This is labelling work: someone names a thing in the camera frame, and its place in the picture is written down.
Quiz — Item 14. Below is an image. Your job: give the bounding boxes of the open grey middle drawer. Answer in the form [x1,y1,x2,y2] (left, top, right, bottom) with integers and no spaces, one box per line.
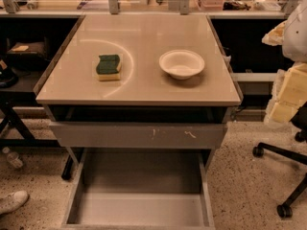
[61,149,215,230]

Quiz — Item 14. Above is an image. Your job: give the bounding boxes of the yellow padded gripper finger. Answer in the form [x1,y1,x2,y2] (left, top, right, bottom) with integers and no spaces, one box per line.
[262,21,286,46]
[265,63,307,124]

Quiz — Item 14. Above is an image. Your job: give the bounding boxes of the black side table frame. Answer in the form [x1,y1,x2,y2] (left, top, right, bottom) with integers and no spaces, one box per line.
[0,101,60,148]

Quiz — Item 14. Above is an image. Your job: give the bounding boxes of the green and yellow sponge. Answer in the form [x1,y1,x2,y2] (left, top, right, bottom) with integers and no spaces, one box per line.
[96,55,122,81]

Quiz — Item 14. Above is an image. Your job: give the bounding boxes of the clear plastic bottle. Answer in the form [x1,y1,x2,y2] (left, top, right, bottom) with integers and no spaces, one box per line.
[2,147,24,169]

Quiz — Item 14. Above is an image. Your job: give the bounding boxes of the grey top drawer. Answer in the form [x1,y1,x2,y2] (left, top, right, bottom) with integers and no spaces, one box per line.
[50,107,230,150]

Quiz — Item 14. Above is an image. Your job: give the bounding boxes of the black bag on shelf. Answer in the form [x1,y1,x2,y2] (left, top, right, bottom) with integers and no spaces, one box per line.
[6,41,49,71]

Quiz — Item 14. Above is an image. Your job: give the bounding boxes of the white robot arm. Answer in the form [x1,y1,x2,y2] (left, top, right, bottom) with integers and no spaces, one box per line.
[262,0,307,127]

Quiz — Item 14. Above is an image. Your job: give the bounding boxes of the white paper bowl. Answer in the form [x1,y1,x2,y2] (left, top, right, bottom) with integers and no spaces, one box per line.
[159,50,205,80]

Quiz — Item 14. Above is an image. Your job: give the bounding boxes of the white shoe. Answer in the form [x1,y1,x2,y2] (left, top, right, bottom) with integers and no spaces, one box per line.
[0,191,29,215]

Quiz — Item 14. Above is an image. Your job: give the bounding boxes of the black office chair base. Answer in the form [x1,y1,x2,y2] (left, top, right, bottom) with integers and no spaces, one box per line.
[251,101,307,219]

